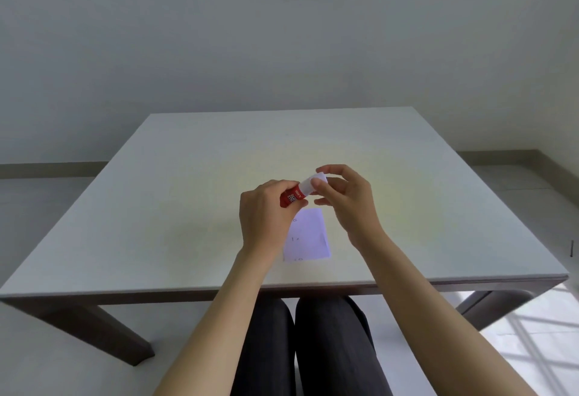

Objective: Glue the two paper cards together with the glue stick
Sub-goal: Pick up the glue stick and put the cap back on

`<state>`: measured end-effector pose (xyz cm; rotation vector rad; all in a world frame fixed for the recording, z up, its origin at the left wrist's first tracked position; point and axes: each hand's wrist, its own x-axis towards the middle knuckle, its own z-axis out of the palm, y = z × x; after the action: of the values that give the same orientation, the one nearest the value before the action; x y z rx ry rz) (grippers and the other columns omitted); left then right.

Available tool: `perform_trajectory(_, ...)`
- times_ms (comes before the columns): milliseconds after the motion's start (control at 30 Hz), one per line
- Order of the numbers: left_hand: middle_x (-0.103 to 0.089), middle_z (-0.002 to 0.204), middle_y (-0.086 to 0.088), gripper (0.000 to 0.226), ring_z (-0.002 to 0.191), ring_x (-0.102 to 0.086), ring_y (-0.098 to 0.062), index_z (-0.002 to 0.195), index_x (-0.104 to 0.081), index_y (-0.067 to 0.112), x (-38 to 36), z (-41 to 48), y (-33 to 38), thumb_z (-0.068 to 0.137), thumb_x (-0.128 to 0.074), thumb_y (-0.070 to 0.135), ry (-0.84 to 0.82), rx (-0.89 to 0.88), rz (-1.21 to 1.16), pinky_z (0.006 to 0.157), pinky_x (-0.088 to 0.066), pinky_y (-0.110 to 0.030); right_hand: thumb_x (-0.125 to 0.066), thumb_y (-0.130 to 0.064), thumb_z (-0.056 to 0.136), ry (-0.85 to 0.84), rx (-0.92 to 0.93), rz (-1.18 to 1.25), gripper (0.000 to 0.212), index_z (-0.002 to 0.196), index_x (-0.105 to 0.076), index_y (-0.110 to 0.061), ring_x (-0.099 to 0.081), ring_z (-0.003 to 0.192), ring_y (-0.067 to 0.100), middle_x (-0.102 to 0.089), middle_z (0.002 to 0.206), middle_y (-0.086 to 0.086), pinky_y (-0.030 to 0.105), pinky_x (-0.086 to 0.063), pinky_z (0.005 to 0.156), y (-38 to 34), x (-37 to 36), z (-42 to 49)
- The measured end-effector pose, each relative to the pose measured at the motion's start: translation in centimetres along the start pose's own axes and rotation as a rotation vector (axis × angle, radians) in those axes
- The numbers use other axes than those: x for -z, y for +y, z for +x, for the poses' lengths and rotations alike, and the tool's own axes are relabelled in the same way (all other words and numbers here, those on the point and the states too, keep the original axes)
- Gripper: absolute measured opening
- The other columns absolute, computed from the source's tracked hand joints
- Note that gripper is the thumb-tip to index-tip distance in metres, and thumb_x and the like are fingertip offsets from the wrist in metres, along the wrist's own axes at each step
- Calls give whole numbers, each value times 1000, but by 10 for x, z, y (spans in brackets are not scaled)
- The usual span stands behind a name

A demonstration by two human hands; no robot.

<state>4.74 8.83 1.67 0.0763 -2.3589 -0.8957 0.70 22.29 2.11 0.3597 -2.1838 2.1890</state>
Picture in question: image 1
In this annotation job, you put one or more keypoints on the person's right hand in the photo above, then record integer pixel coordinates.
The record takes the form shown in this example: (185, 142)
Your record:
(355, 210)

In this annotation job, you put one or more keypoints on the person's left hand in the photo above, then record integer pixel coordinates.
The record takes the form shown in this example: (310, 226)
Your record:
(262, 219)

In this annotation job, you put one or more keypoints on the red and white glue stick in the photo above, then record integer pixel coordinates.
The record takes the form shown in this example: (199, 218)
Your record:
(291, 196)

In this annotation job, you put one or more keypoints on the white glue stick cap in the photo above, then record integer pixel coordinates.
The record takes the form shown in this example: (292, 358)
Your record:
(320, 178)

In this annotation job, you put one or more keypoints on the person's left forearm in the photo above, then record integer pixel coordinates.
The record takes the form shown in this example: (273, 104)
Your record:
(217, 332)

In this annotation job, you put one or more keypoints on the person's right forearm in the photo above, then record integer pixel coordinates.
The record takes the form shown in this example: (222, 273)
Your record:
(429, 328)

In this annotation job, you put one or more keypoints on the person's black trousers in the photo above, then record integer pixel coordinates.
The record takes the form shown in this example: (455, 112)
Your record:
(334, 350)

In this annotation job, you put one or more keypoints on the dark wooden table leg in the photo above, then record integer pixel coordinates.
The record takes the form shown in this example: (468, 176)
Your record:
(493, 307)
(113, 337)

